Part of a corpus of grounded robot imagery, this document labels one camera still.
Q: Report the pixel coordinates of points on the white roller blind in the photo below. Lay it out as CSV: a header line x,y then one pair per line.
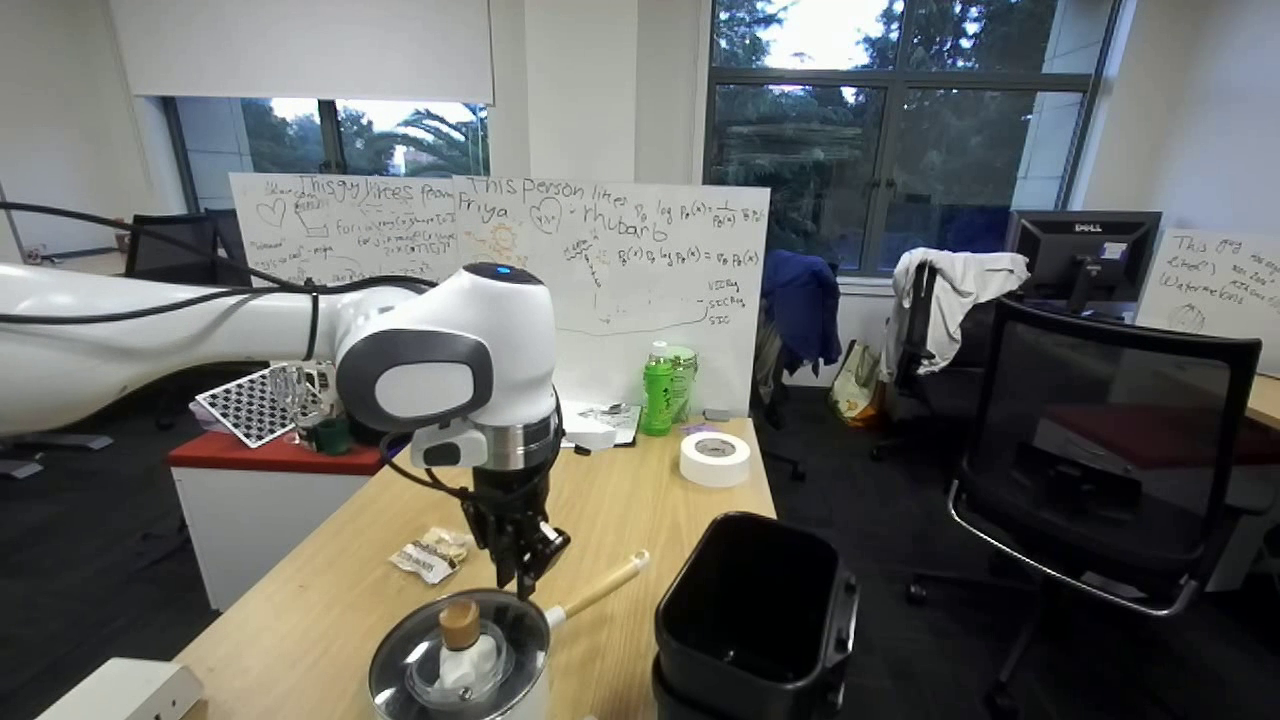
x,y
307,47

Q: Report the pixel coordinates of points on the dark green mug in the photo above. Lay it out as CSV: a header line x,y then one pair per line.
x,y
334,436

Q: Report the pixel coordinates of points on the green plastic bottle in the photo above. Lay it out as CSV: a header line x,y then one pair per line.
x,y
662,395

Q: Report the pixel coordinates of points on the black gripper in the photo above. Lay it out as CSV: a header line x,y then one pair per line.
x,y
510,497

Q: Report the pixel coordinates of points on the white tape roll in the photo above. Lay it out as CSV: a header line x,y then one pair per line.
x,y
714,461

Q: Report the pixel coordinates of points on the blue jacket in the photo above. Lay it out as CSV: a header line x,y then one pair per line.
x,y
801,306

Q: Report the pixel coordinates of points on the oyster cracker packet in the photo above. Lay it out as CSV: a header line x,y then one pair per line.
x,y
417,562
449,540

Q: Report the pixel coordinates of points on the small whiteboard with writing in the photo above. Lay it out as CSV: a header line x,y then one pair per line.
x,y
1212,283

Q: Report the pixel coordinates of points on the white jacket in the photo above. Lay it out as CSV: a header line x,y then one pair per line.
x,y
962,293

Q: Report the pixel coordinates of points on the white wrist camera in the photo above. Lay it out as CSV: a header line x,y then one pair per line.
x,y
434,445

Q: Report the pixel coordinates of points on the checkerboard calibration board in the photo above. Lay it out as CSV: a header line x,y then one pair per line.
x,y
254,407

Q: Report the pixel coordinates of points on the black mesh armrest chair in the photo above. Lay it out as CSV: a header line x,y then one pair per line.
x,y
173,245

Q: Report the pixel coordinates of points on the white power box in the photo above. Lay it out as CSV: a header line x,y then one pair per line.
x,y
121,688

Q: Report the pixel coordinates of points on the black computer monitor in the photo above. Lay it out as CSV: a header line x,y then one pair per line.
x,y
1087,261

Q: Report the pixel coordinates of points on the black plastic bin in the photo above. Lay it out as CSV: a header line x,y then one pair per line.
x,y
744,613

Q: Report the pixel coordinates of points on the white cabinet with red top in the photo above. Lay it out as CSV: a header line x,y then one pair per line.
x,y
254,523

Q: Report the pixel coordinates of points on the black chair holding jacket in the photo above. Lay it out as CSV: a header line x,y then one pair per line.
x,y
922,363

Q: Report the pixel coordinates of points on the black mesh office chair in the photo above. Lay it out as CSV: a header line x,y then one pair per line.
x,y
1105,442

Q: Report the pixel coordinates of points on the whiteboard with dense writing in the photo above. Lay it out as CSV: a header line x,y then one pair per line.
x,y
345,224

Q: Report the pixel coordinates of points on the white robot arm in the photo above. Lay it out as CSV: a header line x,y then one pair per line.
x,y
162,332

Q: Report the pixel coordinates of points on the whiteboard with smiley drawing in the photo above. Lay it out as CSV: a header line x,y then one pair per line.
x,y
642,266

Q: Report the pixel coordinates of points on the yellow bag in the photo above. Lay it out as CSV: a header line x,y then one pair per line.
x,y
858,385

